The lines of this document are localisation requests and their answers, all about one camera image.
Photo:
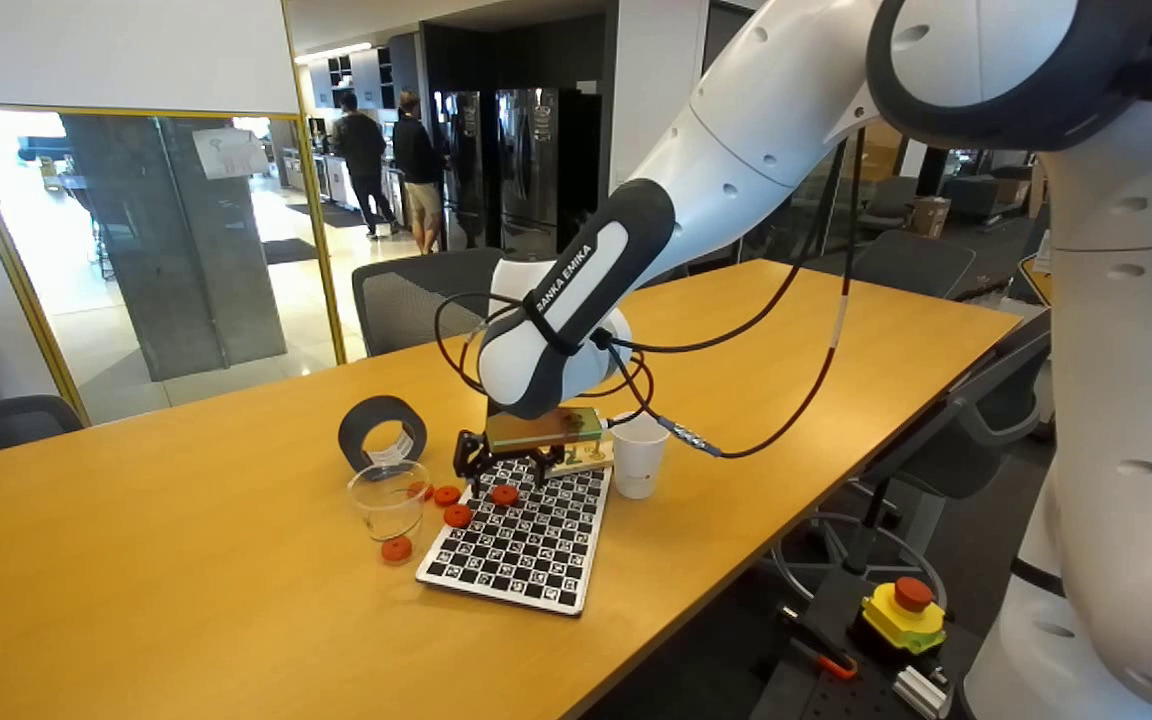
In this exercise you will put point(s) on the red emergency stop button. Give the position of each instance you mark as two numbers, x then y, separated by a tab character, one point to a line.
904	613

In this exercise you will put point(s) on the person in dark clothes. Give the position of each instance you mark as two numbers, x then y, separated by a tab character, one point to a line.
363	149

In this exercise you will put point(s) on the checkered calibration board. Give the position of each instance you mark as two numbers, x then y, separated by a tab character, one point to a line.
537	554

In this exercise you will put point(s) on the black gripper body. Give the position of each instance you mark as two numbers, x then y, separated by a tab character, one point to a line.
556	440

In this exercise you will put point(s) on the grey office chair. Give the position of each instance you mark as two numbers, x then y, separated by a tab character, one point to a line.
423	296

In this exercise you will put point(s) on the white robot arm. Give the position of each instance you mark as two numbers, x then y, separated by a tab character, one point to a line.
1055	77

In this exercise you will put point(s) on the white paper cup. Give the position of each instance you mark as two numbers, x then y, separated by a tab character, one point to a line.
638	458

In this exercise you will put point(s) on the orange disc block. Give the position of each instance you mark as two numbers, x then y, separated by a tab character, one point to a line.
458	512
399	550
445	494
505	497

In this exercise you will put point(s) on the black tape roll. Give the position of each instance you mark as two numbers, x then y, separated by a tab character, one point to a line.
371	416

